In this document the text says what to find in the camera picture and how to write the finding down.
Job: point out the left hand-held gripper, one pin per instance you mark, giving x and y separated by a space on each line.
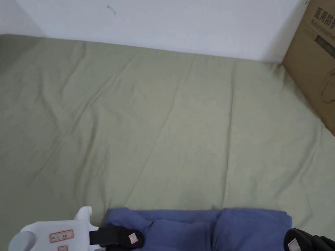
58 239

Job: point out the blue garment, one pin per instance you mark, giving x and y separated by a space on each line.
204 240

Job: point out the bed with pale green sheet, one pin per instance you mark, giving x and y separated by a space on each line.
145 114

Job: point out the brown cardboard carton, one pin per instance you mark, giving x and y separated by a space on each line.
322 65

